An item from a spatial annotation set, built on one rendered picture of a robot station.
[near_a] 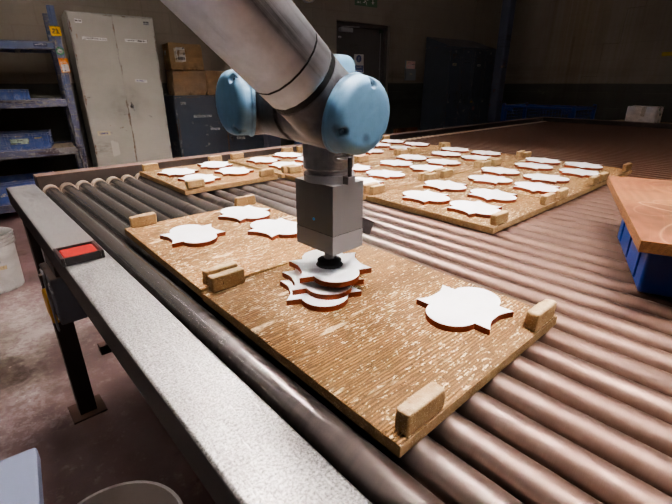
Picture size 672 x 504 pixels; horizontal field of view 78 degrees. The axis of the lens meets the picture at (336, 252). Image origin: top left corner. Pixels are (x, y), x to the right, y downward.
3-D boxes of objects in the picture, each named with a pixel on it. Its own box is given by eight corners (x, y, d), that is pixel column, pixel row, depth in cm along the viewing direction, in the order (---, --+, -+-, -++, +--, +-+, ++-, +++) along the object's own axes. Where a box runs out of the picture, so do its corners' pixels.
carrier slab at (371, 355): (399, 459, 39) (400, 446, 38) (202, 301, 67) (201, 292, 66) (556, 324, 60) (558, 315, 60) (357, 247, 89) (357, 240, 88)
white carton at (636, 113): (653, 124, 550) (657, 106, 542) (622, 122, 578) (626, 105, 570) (661, 123, 567) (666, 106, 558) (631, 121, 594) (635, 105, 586)
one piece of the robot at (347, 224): (390, 151, 63) (385, 252, 69) (348, 145, 69) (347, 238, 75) (332, 161, 55) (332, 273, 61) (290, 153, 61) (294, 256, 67)
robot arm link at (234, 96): (255, 68, 42) (338, 70, 49) (207, 65, 50) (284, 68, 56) (259, 147, 45) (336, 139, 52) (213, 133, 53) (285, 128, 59)
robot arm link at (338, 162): (329, 135, 65) (368, 140, 59) (330, 165, 67) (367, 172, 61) (291, 140, 60) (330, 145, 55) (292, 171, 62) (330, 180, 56)
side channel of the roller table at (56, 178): (42, 203, 146) (35, 176, 142) (39, 200, 150) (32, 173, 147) (541, 127, 398) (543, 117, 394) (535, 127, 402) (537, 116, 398)
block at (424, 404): (407, 440, 39) (409, 417, 38) (392, 428, 40) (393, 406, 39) (444, 409, 43) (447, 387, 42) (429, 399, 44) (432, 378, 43)
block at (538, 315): (536, 333, 55) (540, 315, 54) (522, 328, 57) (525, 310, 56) (554, 318, 59) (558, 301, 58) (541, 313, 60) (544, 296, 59)
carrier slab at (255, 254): (201, 298, 68) (200, 289, 67) (125, 234, 96) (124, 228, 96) (357, 247, 89) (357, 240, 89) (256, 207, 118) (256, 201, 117)
